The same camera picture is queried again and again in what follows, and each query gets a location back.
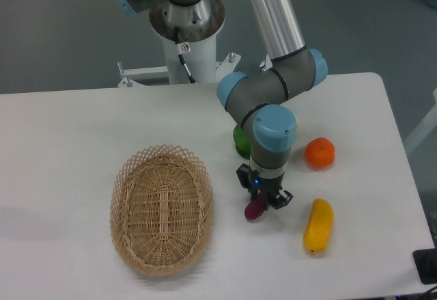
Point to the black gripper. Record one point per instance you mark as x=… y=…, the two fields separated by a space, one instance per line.
x=255 y=184

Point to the purple sweet potato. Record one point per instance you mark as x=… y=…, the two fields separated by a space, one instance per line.
x=256 y=208

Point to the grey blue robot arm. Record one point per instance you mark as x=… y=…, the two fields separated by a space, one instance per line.
x=256 y=103

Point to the green bok choy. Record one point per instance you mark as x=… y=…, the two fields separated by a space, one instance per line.
x=243 y=144

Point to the orange tangerine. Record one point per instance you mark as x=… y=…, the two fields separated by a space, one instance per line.
x=320 y=153

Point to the yellow mango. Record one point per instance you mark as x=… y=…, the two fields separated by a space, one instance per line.
x=319 y=226

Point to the woven wicker basket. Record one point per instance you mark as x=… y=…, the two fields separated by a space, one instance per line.
x=162 y=210

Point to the black device at table edge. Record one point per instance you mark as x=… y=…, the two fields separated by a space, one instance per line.
x=425 y=261

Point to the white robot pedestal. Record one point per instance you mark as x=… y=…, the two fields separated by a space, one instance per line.
x=188 y=35

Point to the white table leg frame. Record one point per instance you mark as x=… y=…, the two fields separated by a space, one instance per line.
x=421 y=130

